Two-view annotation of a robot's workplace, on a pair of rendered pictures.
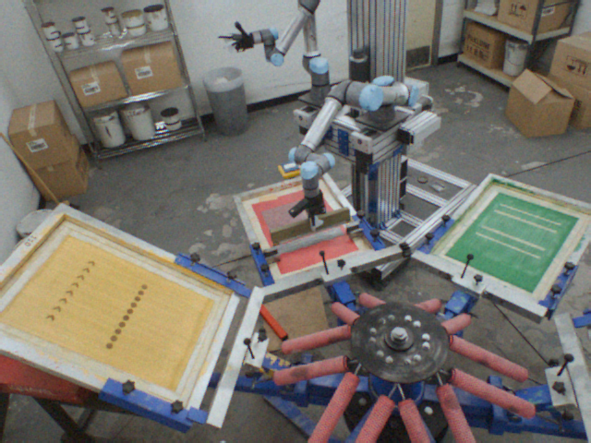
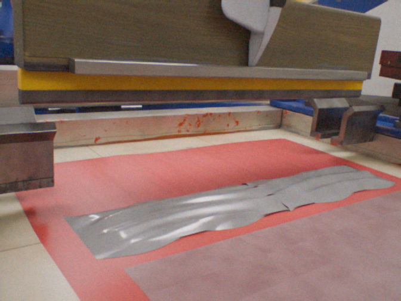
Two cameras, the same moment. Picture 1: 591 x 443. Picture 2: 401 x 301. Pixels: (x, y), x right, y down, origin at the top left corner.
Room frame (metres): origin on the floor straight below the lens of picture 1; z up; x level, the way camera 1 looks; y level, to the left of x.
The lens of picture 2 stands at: (2.02, -0.26, 1.10)
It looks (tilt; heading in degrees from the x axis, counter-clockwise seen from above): 16 degrees down; 156
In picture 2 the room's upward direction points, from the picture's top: 5 degrees clockwise
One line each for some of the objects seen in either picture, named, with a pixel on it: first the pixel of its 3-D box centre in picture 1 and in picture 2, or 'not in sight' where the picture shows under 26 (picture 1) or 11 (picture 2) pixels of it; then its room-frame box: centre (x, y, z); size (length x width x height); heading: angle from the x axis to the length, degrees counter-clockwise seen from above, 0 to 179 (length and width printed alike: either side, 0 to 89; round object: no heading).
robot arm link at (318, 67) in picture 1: (319, 70); not in sight; (2.75, -0.28, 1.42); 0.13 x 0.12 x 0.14; 12
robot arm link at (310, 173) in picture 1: (309, 174); not in sight; (1.67, -0.09, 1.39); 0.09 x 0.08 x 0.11; 135
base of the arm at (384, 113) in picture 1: (381, 108); not in sight; (2.35, -0.58, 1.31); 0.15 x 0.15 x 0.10
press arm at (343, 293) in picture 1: (341, 291); not in sight; (1.30, -0.16, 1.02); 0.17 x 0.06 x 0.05; 13
